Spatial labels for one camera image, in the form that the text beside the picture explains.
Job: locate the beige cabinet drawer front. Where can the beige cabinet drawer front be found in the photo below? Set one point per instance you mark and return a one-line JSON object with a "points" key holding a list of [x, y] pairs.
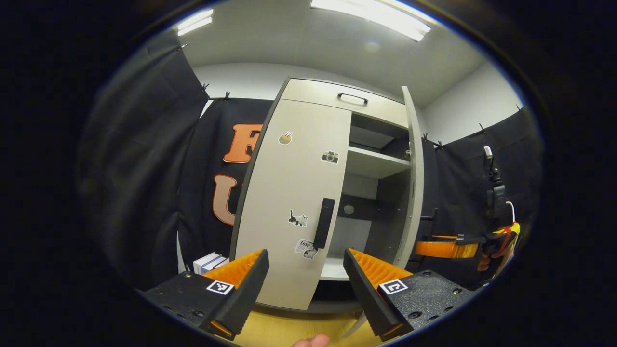
{"points": [[318, 94]]}

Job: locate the narrow ceiling light strip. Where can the narrow ceiling light strip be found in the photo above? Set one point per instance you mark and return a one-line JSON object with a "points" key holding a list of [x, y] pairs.
{"points": [[195, 21]]}

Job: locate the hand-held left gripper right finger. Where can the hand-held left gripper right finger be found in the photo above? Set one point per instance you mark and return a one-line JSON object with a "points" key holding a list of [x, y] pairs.
{"points": [[366, 294]]}

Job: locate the beige cabinet door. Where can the beige cabinet door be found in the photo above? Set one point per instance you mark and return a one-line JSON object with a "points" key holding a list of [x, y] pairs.
{"points": [[284, 193], [413, 193]]}

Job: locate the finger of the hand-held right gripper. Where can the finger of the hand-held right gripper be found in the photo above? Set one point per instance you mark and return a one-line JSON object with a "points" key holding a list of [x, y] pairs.
{"points": [[443, 249]]}

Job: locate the large ceiling light panel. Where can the large ceiling light panel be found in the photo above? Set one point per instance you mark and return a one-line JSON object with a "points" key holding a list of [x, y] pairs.
{"points": [[381, 17]]}

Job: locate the beige double-door shoe cabinet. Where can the beige double-door shoe cabinet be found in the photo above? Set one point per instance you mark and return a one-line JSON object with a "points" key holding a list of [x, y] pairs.
{"points": [[381, 241]]}

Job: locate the stack of white books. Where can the stack of white books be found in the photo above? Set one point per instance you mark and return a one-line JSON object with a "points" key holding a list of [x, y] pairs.
{"points": [[209, 262]]}

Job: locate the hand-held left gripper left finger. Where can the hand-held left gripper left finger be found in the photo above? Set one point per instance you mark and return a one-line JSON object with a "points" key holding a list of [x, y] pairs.
{"points": [[246, 294]]}

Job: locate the white cabinet shelf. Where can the white cabinet shelf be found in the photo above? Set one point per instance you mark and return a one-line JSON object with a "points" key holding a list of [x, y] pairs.
{"points": [[373, 161]]}

